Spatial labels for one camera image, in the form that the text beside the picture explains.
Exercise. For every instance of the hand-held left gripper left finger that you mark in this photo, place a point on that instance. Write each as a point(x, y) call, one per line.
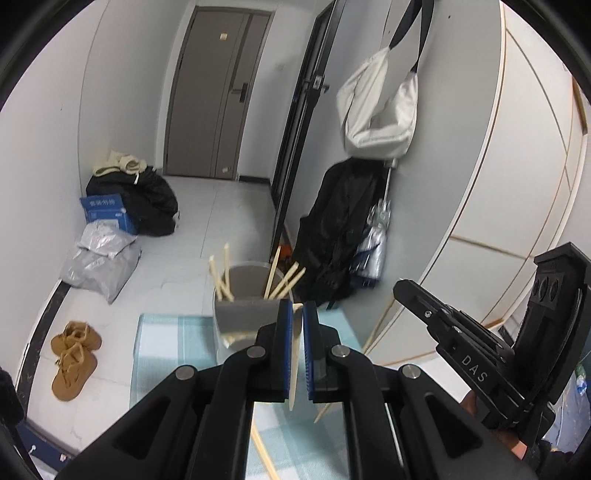
point(287, 350)

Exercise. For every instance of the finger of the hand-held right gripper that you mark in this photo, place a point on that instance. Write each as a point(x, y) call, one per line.
point(443, 318)

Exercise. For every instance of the dark blue board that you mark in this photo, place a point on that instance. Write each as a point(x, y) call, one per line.
point(41, 443)

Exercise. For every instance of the silver folded umbrella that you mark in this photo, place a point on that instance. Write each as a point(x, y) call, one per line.
point(374, 244)

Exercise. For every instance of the black plastic bag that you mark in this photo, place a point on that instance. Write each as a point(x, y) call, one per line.
point(143, 203)

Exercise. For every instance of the cream garment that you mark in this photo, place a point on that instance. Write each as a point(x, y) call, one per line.
point(117, 164)

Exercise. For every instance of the small grey mailer bag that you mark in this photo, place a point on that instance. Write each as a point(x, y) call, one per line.
point(104, 237)

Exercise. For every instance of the white shoulder bag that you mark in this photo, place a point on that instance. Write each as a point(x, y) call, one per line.
point(378, 110)

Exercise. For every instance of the black framed glass door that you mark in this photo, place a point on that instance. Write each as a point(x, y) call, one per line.
point(300, 115)

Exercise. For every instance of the blue cardboard box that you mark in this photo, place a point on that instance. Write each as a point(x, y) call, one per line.
point(104, 210)

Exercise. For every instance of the grey door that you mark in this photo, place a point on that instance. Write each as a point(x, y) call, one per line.
point(217, 92)

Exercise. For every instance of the large grey mailer bag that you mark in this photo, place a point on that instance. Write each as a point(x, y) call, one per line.
point(99, 270)

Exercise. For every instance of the teal checkered tablecloth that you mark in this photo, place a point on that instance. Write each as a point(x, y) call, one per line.
point(175, 337)

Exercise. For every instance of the black jacket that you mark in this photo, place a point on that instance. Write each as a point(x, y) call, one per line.
point(337, 230)

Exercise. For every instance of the person's right hand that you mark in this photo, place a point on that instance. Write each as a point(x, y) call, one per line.
point(510, 446)

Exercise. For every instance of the wooden chopstick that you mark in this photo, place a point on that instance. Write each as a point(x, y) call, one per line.
point(288, 279)
point(217, 277)
point(295, 346)
point(295, 281)
point(274, 270)
point(226, 267)
point(323, 413)
point(263, 452)

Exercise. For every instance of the white grey chopstick holder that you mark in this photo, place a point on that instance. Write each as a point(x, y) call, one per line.
point(238, 318)

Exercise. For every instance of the brown suede shoe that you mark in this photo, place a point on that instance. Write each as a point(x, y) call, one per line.
point(74, 376)
point(76, 338)

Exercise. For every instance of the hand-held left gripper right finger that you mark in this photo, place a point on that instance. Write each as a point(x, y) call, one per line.
point(310, 350)

